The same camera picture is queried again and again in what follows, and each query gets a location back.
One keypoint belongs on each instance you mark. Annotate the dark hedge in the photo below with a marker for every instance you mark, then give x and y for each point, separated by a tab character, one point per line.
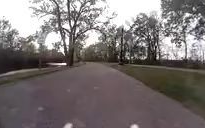
10	61

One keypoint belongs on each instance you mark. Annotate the sign on pole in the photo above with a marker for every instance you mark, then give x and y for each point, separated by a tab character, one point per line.
41	38

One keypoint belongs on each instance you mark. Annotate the row of trees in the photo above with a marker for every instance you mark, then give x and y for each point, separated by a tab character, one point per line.
150	40

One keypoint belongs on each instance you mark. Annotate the pale side path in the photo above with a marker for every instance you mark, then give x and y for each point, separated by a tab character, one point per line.
10	72

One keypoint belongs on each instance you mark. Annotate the wide grass field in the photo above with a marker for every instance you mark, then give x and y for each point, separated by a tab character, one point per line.
176	85

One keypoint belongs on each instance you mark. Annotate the dark pole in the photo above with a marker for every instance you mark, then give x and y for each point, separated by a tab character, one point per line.
121	46

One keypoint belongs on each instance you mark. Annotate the narrow grass strip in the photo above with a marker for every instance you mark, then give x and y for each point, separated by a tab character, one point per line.
20	76

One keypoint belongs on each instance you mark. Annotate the grey asphalt path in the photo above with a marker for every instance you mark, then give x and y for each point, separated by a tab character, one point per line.
90	96

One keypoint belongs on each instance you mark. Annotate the group of trees behind hedge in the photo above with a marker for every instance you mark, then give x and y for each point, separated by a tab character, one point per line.
3	33

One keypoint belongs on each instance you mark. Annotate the large bare tree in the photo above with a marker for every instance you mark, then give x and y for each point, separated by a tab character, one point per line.
70	50

